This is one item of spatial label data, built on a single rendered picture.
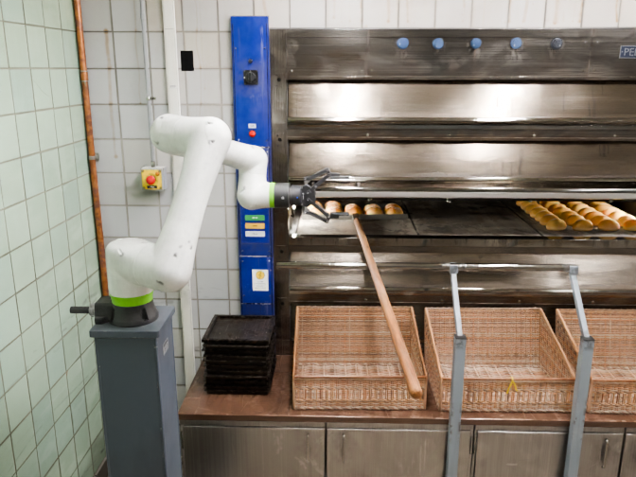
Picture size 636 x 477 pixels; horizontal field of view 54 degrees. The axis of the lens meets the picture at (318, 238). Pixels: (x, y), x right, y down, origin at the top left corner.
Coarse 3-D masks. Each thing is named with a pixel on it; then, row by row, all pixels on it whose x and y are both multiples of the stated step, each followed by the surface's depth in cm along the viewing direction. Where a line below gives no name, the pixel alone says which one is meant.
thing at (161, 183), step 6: (144, 168) 277; (150, 168) 276; (156, 168) 276; (162, 168) 277; (144, 174) 277; (150, 174) 277; (162, 174) 277; (144, 180) 278; (156, 180) 277; (162, 180) 278; (144, 186) 278; (150, 186) 278; (156, 186) 278; (162, 186) 278
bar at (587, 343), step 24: (288, 264) 254; (312, 264) 254; (336, 264) 254; (360, 264) 253; (384, 264) 253; (408, 264) 253; (432, 264) 253; (456, 264) 252; (480, 264) 252; (504, 264) 252; (528, 264) 252; (552, 264) 252; (576, 264) 252; (456, 288) 249; (576, 288) 248; (456, 312) 243; (576, 312) 245; (456, 336) 238; (456, 360) 238; (456, 384) 241; (576, 384) 241; (456, 408) 244; (576, 408) 242; (456, 432) 247; (576, 432) 245; (456, 456) 250; (576, 456) 248
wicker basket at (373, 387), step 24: (312, 312) 294; (336, 312) 295; (360, 312) 294; (408, 312) 294; (312, 336) 294; (336, 336) 295; (360, 336) 294; (384, 336) 294; (408, 336) 294; (312, 360) 294; (336, 360) 295; (360, 360) 294; (384, 360) 295; (312, 384) 254; (336, 384) 254; (360, 384) 254; (384, 384) 254; (312, 408) 257; (336, 408) 256; (360, 408) 257; (384, 408) 257; (408, 408) 256
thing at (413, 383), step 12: (360, 228) 293; (372, 264) 242; (372, 276) 231; (384, 300) 205; (384, 312) 198; (396, 324) 187; (396, 336) 179; (396, 348) 173; (408, 360) 164; (408, 372) 158; (408, 384) 154; (420, 396) 150
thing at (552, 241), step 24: (312, 240) 290; (336, 240) 290; (360, 240) 289; (384, 240) 289; (408, 240) 289; (432, 240) 288; (456, 240) 288; (480, 240) 287; (504, 240) 287; (528, 240) 287; (552, 240) 286; (576, 240) 286; (600, 240) 286; (624, 240) 285
